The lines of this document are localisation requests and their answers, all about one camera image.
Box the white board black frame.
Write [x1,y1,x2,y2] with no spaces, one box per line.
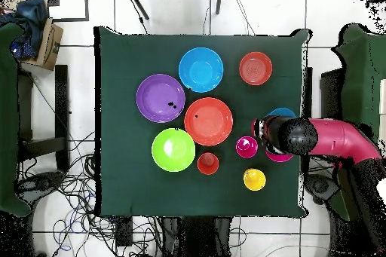
[47,0,90,23]

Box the large orange bowl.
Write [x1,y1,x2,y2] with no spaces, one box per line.
[183,96,234,147]

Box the pink cup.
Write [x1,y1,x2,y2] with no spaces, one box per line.
[234,135,259,160]

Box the green covered side table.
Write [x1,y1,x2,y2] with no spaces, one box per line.
[328,23,386,222]
[0,23,31,217]

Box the black chair frame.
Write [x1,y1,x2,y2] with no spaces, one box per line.
[16,64,70,173]
[301,66,343,173]

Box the yellow cup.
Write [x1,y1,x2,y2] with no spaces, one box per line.
[243,167,267,192]

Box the blue cloth bundle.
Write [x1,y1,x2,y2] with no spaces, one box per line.
[0,0,49,62]

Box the pink bowl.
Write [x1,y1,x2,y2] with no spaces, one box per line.
[265,147,295,164]

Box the purple bowl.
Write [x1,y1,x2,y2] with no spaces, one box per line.
[135,73,186,124]

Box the small blue bowl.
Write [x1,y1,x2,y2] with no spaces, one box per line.
[266,106,299,119]

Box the tangle of cables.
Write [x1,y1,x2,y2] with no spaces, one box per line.
[17,130,164,257]

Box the dark green tablecloth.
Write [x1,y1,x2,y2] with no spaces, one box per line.
[93,26,313,219]

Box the orange cup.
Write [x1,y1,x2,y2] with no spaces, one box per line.
[196,151,220,176]

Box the green bowl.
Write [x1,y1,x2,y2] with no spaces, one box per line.
[151,127,196,173]

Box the black power strip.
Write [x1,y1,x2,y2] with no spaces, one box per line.
[115,216,134,247]

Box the small orange bowl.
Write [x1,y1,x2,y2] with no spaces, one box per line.
[238,51,274,87]

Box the large blue bowl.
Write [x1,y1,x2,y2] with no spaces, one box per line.
[178,46,225,93]

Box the blue cable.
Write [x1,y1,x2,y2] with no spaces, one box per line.
[54,220,73,253]

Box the dark grey stand base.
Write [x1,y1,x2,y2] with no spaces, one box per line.
[16,171,66,207]
[304,173,340,205]

